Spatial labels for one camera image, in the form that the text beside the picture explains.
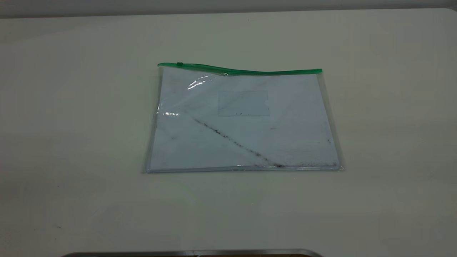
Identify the silver metal rim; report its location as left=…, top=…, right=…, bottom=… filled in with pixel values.
left=61, top=249, right=324, bottom=257

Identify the white paper sheet inside bag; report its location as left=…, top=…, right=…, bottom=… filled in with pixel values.
left=149, top=68, right=340, bottom=172

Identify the clear zipper bag green zip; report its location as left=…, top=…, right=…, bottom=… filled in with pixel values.
left=144, top=62, right=345, bottom=175

